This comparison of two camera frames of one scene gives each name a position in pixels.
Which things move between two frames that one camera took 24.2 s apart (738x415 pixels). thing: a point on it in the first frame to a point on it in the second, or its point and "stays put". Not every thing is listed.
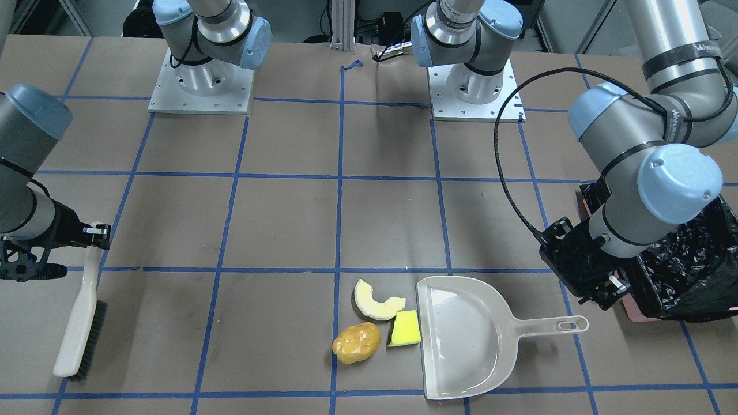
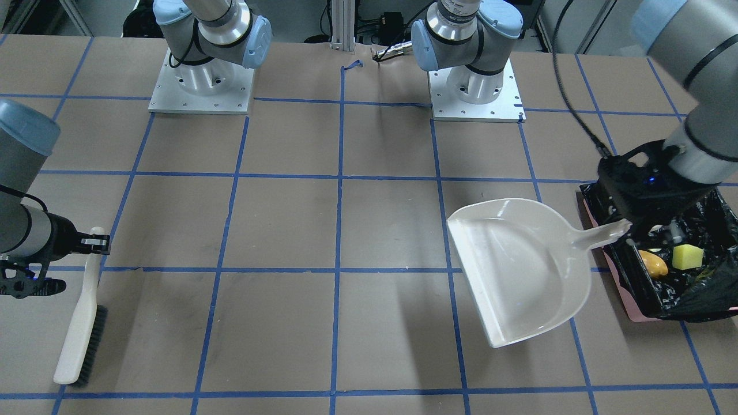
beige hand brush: [76, 351] stays put
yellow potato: [356, 343] to [655, 266]
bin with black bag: [692, 275] stays put
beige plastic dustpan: [470, 338] to [528, 271]
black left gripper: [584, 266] to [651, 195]
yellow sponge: [406, 329] to [687, 256]
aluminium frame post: [343, 25] stays put
